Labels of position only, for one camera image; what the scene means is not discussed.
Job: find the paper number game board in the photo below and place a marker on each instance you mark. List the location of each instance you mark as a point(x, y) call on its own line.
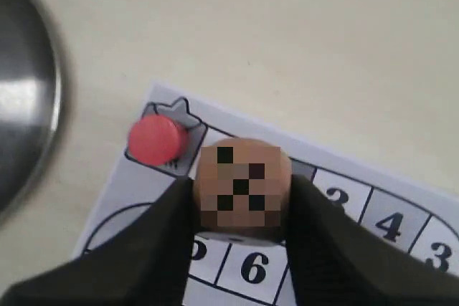
point(417, 220)

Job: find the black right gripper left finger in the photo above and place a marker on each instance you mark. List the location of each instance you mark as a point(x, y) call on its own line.
point(147, 263)

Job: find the red cylinder game piece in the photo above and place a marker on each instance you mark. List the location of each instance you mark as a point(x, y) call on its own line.
point(156, 139)

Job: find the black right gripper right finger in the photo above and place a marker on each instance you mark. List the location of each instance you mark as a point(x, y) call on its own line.
point(334, 261)

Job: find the wooden die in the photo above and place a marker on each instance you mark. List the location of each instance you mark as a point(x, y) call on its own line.
point(241, 191)

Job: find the round steel plate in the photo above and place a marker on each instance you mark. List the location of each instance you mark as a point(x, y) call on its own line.
point(35, 96)

